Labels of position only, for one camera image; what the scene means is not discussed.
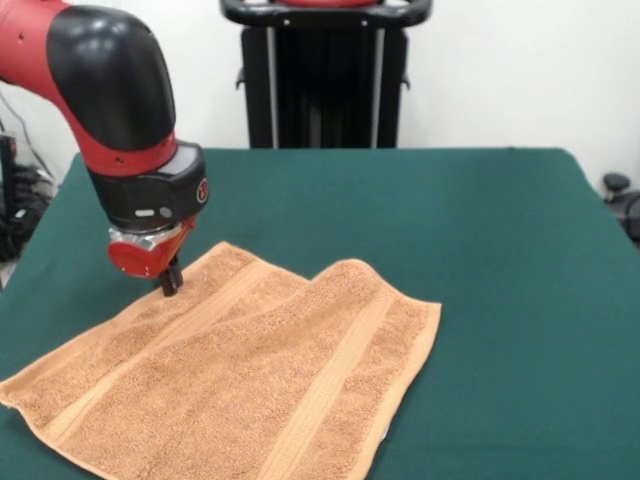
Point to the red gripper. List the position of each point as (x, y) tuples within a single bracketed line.
[(140, 260)]

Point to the tan terry towel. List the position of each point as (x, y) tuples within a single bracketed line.
[(225, 375)]

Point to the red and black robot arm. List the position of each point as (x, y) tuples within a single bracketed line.
[(110, 90)]

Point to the black equipment pile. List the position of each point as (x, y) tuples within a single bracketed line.
[(15, 235)]

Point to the dark green table cloth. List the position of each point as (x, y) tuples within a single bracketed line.
[(500, 225)]

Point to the grey chair base leg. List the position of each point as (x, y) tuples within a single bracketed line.
[(616, 182)]

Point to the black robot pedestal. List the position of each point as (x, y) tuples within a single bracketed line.
[(325, 90)]

